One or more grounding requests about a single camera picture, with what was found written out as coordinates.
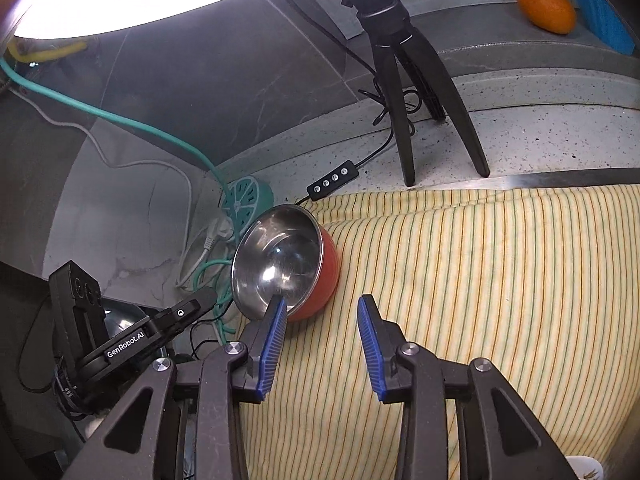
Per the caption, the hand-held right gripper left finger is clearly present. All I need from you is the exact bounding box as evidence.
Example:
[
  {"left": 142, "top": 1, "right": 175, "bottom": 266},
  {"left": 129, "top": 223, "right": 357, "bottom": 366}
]
[{"left": 62, "top": 294, "right": 291, "bottom": 480}]

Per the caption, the ring light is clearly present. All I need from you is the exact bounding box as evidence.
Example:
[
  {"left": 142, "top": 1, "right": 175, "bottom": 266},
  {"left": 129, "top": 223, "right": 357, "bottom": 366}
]
[{"left": 12, "top": 0, "right": 346, "bottom": 41}]

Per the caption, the teal cable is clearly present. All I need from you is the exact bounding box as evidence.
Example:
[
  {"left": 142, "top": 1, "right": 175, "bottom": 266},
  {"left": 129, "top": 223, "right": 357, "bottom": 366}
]
[{"left": 0, "top": 57, "right": 238, "bottom": 343}]

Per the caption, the black cable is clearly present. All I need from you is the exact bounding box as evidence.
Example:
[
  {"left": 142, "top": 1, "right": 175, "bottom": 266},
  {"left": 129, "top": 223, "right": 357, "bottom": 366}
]
[{"left": 280, "top": 0, "right": 447, "bottom": 206}]

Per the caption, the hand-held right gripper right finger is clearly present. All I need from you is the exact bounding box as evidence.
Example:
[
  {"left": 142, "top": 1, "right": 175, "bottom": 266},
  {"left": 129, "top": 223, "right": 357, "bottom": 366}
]
[{"left": 356, "top": 294, "right": 571, "bottom": 480}]

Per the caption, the yellow plastic piece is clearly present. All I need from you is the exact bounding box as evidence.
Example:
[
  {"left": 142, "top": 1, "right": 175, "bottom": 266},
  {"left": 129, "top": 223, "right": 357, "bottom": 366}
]
[{"left": 10, "top": 40, "right": 89, "bottom": 64}]

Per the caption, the teal round power strip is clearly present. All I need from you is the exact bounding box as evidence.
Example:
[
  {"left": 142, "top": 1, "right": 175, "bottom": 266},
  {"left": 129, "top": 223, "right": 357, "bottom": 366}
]
[{"left": 220, "top": 176, "right": 274, "bottom": 236}]

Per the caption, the blue fluted bowl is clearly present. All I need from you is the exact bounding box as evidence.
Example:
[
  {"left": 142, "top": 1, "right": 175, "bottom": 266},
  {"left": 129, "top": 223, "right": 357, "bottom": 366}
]
[{"left": 568, "top": 0, "right": 636, "bottom": 55}]

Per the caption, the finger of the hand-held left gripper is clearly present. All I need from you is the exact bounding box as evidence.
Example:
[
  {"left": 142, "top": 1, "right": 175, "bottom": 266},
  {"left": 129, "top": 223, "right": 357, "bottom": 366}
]
[{"left": 149, "top": 287, "right": 218, "bottom": 337}]

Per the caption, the orange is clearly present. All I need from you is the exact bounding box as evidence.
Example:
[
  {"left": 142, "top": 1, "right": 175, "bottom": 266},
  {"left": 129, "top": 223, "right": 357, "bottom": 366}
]
[{"left": 516, "top": 0, "right": 577, "bottom": 35}]

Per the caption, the red steel bowl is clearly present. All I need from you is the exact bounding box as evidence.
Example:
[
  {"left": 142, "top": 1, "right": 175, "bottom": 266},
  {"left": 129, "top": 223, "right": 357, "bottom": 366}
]
[{"left": 231, "top": 204, "right": 342, "bottom": 323}]

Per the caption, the black inline controller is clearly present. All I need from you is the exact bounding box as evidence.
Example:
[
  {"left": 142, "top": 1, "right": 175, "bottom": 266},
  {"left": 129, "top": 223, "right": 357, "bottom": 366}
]
[{"left": 306, "top": 162, "right": 362, "bottom": 204}]

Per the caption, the yellow striped cloth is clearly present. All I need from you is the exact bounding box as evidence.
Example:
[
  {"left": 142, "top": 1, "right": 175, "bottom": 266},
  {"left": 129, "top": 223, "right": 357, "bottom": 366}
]
[{"left": 235, "top": 180, "right": 640, "bottom": 480}]

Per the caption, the white cup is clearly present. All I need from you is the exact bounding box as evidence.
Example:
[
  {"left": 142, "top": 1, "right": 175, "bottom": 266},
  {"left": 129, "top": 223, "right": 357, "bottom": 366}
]
[{"left": 565, "top": 455, "right": 607, "bottom": 480}]

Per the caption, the white cable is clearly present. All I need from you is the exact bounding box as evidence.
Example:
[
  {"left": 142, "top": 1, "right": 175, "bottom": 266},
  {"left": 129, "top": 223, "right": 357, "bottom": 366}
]
[{"left": 10, "top": 85, "right": 236, "bottom": 291}]

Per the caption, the black mini tripod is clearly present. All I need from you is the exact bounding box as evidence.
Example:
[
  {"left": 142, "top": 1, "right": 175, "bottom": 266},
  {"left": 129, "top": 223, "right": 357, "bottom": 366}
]
[{"left": 322, "top": 0, "right": 491, "bottom": 187}]

